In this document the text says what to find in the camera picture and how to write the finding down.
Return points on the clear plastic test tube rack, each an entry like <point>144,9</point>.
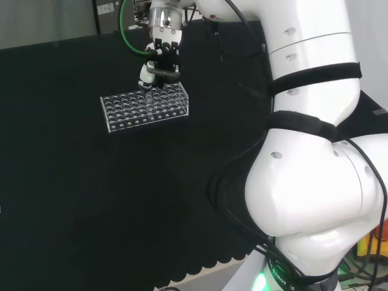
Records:
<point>130,112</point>

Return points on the black bench cloth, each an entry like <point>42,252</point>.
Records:
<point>91,188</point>

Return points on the yellow stop button box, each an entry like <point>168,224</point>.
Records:
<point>363,245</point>

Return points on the metal cloth clip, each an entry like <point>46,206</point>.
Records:
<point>380,111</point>

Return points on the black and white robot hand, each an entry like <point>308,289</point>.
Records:
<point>165,57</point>

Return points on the grey metal cabinet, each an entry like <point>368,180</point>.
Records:
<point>106,15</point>

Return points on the clear glass test tube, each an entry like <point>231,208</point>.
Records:
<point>149,103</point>

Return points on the pale board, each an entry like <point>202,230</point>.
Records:
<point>227,272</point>

